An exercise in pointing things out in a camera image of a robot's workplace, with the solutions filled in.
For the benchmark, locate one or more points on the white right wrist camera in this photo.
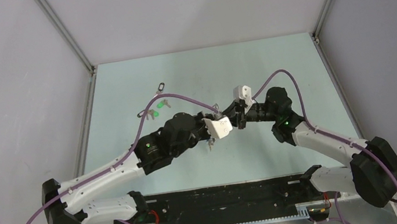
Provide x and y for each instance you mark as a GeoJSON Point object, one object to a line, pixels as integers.
{"type": "Point", "coordinates": [243, 96]}

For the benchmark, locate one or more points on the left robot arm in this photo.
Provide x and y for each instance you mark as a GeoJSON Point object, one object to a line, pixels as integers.
{"type": "Point", "coordinates": [75, 201]}

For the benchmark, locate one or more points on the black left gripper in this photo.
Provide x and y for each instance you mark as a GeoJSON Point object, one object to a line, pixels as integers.
{"type": "Point", "coordinates": [198, 117]}

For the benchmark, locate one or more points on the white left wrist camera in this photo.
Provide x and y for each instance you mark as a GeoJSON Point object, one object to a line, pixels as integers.
{"type": "Point", "coordinates": [220, 128]}

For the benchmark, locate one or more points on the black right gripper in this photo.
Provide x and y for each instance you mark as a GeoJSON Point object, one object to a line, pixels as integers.
{"type": "Point", "coordinates": [235, 112]}

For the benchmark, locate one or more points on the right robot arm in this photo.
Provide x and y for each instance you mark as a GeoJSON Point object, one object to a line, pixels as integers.
{"type": "Point", "coordinates": [368, 167]}

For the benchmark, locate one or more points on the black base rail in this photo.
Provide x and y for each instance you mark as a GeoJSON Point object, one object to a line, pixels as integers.
{"type": "Point", "coordinates": [237, 203]}

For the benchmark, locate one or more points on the key with black tag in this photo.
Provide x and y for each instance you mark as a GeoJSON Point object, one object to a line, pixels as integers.
{"type": "Point", "coordinates": [160, 89]}

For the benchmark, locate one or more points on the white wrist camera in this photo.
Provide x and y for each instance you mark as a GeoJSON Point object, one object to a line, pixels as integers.
{"type": "Point", "coordinates": [220, 128]}
{"type": "Point", "coordinates": [243, 96]}

